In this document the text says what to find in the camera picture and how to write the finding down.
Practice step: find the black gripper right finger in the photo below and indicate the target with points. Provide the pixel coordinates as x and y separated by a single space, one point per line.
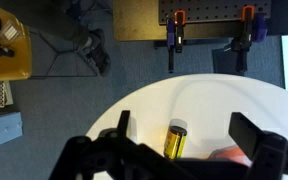
247 133

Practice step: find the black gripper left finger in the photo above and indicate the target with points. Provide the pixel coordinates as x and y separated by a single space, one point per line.
124 123

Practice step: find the orange plastic bag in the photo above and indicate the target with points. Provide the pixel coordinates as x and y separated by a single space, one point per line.
229 154

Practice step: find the yellow vitamin bottle black cap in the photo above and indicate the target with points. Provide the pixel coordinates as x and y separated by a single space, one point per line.
175 141

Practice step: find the black shoe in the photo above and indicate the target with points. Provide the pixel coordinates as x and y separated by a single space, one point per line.
100 53

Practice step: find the orange black bar clamp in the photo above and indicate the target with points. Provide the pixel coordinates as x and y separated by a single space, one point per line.
245 36
178 33

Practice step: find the brown wooden board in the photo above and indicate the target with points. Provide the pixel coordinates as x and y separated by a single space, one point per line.
134 20

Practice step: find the light blue box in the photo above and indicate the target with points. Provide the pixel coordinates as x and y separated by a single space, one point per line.
2 128

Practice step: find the person's dark trouser leg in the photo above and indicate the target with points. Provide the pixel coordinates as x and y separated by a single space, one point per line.
50 18

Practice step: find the black perforated breadboard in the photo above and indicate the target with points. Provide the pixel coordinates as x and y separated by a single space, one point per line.
210 10

